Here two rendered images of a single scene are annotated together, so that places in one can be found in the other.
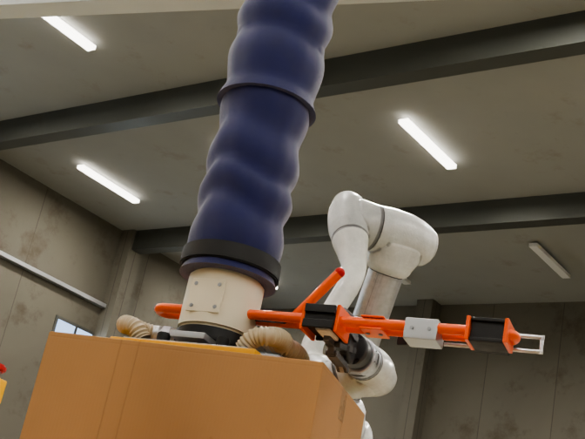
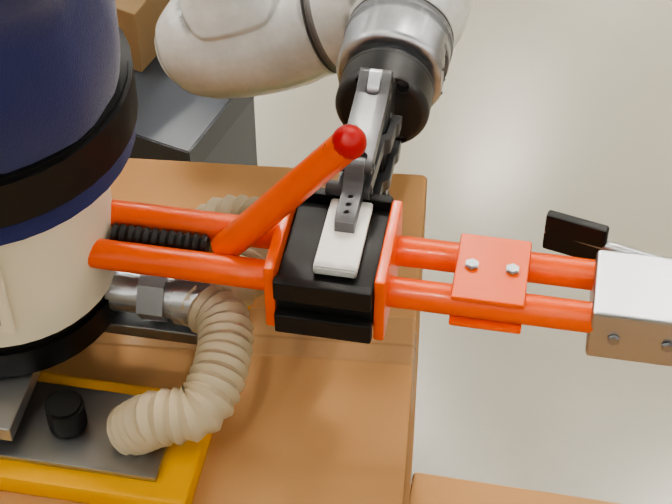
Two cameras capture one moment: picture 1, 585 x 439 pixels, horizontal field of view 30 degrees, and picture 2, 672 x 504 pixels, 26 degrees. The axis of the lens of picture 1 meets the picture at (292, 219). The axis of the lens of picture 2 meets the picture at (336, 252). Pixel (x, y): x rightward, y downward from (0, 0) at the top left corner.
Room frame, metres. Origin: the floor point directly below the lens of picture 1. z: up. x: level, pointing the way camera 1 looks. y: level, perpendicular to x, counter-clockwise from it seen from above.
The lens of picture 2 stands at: (1.54, 0.06, 1.83)
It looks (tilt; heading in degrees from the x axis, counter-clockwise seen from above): 46 degrees down; 346
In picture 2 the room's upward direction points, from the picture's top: straight up
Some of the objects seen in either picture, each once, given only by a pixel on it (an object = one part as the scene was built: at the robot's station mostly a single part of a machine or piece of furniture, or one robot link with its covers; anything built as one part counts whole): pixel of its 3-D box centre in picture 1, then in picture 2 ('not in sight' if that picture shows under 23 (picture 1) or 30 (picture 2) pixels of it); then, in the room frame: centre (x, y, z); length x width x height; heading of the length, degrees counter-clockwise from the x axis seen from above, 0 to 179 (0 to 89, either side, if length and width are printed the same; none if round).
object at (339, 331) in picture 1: (326, 322); (334, 263); (2.22, -0.11, 1.08); 0.10 x 0.08 x 0.06; 155
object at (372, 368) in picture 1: (359, 357); (394, 60); (2.43, -0.22, 1.08); 0.09 x 0.06 x 0.09; 65
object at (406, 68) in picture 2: (350, 347); (379, 118); (2.36, -0.19, 1.08); 0.09 x 0.07 x 0.08; 155
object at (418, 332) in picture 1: (424, 333); (642, 308); (2.13, -0.31, 1.08); 0.07 x 0.07 x 0.04; 65
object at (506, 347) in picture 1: (489, 334); not in sight; (2.07, -0.43, 1.08); 0.08 x 0.07 x 0.05; 65
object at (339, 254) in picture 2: not in sight; (343, 237); (2.22, -0.12, 1.10); 0.07 x 0.03 x 0.01; 155
